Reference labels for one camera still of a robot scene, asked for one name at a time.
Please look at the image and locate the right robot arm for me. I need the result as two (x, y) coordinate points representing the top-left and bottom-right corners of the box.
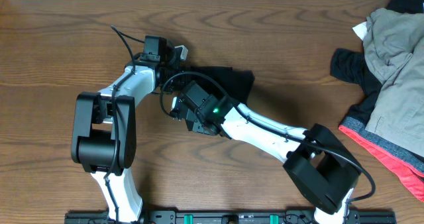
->
(170, 82), (361, 223)

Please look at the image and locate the black logo shirt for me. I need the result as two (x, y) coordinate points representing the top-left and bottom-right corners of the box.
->
(189, 66), (255, 104)

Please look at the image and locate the black mounting rail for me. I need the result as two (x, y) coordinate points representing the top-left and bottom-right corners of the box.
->
(64, 209), (398, 224)

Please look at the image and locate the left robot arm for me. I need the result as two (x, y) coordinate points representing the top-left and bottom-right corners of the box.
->
(64, 36), (188, 223)

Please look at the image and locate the white paper piece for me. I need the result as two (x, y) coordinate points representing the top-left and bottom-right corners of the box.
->
(352, 21), (368, 41)

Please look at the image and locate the grey beige garment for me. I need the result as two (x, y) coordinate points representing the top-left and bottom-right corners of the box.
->
(363, 9), (423, 156)

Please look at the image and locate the red grey garment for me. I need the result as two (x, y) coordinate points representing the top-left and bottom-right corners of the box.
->
(339, 116), (423, 201)

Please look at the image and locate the black garment at corner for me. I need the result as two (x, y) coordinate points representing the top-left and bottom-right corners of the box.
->
(386, 0), (423, 14)

